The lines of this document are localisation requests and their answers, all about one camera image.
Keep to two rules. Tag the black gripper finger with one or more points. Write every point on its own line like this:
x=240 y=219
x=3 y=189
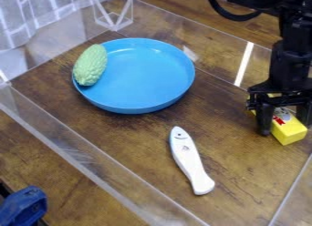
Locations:
x=305 y=113
x=264 y=115

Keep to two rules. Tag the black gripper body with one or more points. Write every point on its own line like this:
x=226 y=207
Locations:
x=268 y=93

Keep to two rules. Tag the yellow butter brick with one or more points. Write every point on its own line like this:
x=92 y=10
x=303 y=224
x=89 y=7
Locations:
x=287 y=127

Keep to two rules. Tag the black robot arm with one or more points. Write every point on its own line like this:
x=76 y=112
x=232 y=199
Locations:
x=289 y=86

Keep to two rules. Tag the blue round tray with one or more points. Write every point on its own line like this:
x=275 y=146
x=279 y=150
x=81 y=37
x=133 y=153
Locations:
x=148 y=75

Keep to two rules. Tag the white wooden toy fish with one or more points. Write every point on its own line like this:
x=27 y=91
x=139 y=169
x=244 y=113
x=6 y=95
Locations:
x=185 y=154

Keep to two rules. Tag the green bumpy toy gourd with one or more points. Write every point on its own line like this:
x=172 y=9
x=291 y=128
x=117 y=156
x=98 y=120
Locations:
x=90 y=65

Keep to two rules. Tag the white grid curtain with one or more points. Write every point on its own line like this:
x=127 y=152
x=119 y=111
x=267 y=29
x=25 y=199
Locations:
x=23 y=16

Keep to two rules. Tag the blue clamp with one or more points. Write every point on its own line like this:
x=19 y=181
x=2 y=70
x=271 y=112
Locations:
x=23 y=207

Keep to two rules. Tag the clear acrylic enclosure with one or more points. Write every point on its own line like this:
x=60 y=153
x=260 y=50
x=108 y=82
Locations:
x=104 y=165

